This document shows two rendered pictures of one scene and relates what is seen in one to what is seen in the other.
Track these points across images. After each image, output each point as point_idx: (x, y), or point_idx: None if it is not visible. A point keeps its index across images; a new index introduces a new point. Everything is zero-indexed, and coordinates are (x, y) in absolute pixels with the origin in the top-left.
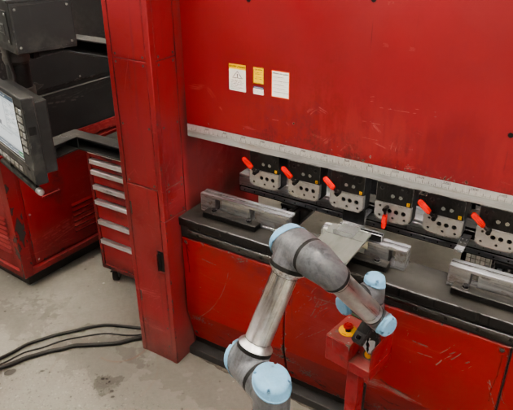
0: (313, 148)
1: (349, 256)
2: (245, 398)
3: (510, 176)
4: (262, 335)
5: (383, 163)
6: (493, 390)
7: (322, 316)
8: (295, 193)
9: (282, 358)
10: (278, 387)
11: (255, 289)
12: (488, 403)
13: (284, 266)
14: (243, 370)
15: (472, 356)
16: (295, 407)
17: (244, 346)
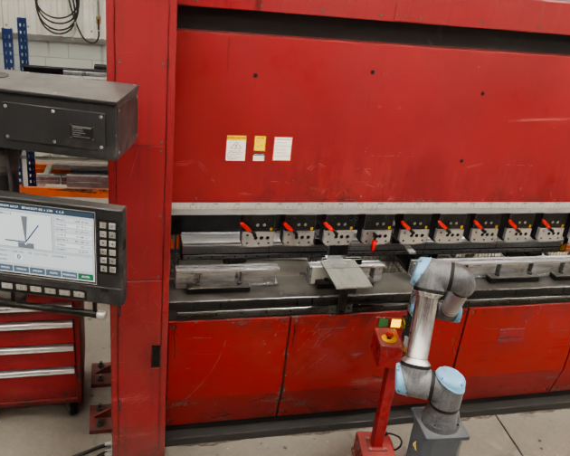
0: (311, 199)
1: (367, 280)
2: (251, 455)
3: (460, 189)
4: (428, 350)
5: (372, 199)
6: (455, 344)
7: (325, 343)
8: (289, 243)
9: (276, 401)
10: (462, 379)
11: (256, 345)
12: (451, 356)
13: (439, 289)
14: (426, 382)
15: (442, 325)
16: (294, 440)
17: (420, 365)
